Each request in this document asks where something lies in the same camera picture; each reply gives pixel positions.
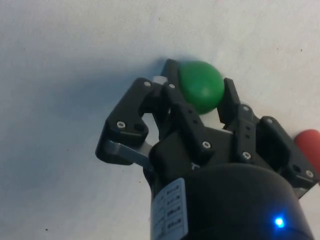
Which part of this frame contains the green ball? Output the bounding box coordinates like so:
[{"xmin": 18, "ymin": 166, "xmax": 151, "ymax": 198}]
[{"xmin": 177, "ymin": 60, "xmax": 225, "ymax": 116}]

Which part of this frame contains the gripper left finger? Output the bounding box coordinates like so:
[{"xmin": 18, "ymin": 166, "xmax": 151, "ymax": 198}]
[{"xmin": 95, "ymin": 58, "xmax": 216, "ymax": 173}]

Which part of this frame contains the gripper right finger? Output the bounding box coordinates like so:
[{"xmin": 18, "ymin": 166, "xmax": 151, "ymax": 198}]
[{"xmin": 216, "ymin": 77, "xmax": 320, "ymax": 200}]

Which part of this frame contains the red cylinder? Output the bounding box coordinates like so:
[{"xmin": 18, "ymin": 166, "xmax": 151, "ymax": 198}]
[{"xmin": 293, "ymin": 128, "xmax": 320, "ymax": 186}]

